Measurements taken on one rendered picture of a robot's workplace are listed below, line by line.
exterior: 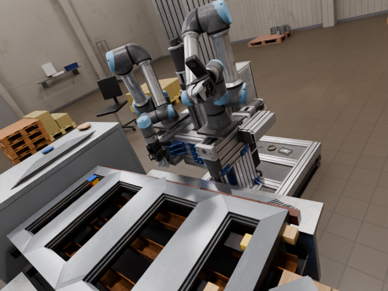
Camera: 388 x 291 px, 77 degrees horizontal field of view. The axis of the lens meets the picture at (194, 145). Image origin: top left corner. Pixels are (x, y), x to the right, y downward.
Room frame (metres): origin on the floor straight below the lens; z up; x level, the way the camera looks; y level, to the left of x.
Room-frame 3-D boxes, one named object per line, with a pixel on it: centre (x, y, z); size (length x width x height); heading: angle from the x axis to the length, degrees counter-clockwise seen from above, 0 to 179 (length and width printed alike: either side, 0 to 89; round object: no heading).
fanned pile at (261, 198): (0.96, -0.20, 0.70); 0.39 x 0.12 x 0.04; 44
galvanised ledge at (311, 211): (1.24, 0.02, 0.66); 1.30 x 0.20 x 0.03; 44
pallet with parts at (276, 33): (7.97, -3.49, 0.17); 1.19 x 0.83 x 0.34; 37
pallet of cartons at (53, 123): (6.86, 3.47, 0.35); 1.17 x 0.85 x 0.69; 37
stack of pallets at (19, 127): (5.11, 3.29, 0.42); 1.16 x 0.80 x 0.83; 40
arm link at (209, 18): (1.31, -0.32, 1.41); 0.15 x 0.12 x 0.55; 63
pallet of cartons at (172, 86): (5.87, 0.42, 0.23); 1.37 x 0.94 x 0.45; 37
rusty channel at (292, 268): (1.18, 0.37, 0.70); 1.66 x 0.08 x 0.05; 44
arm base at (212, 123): (1.37, -0.20, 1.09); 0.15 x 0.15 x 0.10
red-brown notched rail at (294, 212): (1.30, 0.25, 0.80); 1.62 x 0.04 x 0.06; 44
